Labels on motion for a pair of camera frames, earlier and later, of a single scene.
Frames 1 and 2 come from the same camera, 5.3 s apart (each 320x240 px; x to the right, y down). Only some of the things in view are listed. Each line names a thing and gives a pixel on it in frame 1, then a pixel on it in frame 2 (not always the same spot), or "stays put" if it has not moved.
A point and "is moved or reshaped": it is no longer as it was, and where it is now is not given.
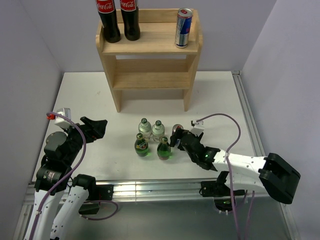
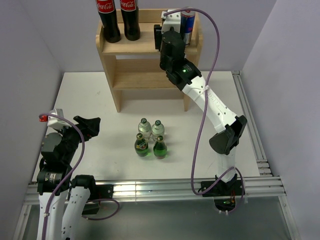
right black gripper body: (193, 158) to (163, 64)
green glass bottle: (164, 149) is moved or reshaped
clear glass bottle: (145, 128) stays put
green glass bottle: (141, 146) stays put
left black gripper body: (76, 138) stays put
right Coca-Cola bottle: (129, 12) stays put
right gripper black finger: (178, 134) to (157, 32)
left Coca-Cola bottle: (108, 19) stays put
